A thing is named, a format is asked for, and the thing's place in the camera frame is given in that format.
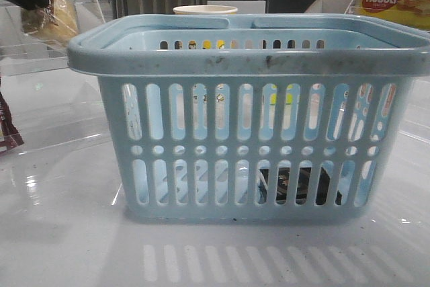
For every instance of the packaged bread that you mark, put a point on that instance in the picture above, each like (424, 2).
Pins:
(56, 24)

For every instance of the black tissue pack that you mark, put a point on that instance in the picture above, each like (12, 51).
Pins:
(283, 179)

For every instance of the light blue plastic basket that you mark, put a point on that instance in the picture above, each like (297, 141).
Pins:
(197, 104)

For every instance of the clear acrylic display stand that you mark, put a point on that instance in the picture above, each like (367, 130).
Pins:
(42, 93)

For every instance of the dark red snack packet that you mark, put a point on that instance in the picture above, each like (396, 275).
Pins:
(10, 136)

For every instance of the cream paper cup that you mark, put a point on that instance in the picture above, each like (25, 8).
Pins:
(204, 10)

